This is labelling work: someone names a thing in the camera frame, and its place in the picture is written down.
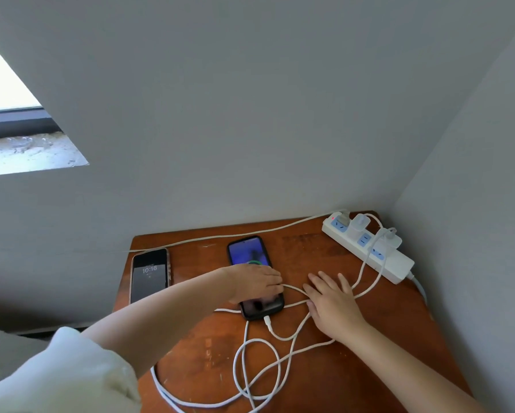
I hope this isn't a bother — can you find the person's left hand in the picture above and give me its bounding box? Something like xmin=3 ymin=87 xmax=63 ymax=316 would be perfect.
xmin=228 ymin=264 xmax=284 ymax=305

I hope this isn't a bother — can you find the person's right hand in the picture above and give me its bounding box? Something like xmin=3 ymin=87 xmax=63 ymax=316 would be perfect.
xmin=302 ymin=271 xmax=369 ymax=344

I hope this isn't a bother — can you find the black phone with blue screen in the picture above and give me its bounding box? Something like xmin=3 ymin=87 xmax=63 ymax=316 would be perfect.
xmin=226 ymin=235 xmax=285 ymax=322

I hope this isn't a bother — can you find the person's left forearm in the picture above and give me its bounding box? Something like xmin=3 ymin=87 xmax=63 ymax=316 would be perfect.
xmin=80 ymin=267 xmax=237 ymax=380

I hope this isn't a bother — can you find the person's right forearm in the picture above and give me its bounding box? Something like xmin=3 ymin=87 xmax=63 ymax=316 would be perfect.
xmin=334 ymin=322 xmax=487 ymax=413

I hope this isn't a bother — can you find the white power strip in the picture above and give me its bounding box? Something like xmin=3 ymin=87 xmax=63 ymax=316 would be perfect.
xmin=321 ymin=213 xmax=415 ymax=285

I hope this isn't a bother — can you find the phone with clock screen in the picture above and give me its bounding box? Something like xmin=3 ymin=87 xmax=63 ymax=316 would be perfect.
xmin=129 ymin=248 xmax=172 ymax=306

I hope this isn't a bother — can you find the white fluffy sleeve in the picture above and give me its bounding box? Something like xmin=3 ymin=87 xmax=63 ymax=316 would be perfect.
xmin=0 ymin=326 xmax=143 ymax=413

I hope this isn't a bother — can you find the white fabric bedding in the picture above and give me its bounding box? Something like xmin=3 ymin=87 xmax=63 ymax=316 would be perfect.
xmin=0 ymin=327 xmax=52 ymax=384

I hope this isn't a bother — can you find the concrete window sill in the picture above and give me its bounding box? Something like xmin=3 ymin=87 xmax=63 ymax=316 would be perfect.
xmin=0 ymin=132 xmax=90 ymax=178

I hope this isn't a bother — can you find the window glass pane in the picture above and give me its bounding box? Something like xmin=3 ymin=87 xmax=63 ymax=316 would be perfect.
xmin=0 ymin=32 xmax=42 ymax=112

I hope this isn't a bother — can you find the white charging cable with connector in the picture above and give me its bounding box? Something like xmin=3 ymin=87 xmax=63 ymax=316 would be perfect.
xmin=214 ymin=214 xmax=385 ymax=401

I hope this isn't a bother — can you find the long thin white cable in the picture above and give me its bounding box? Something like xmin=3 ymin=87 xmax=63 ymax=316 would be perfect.
xmin=123 ymin=211 xmax=351 ymax=254

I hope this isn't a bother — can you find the white looped charging cable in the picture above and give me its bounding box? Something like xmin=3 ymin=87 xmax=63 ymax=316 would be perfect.
xmin=150 ymin=227 xmax=398 ymax=413

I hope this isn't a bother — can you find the grey power strip cord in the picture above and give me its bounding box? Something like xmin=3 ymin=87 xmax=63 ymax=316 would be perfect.
xmin=407 ymin=272 xmax=431 ymax=307

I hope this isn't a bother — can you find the dark window frame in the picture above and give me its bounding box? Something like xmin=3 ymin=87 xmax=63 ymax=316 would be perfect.
xmin=0 ymin=106 xmax=65 ymax=141

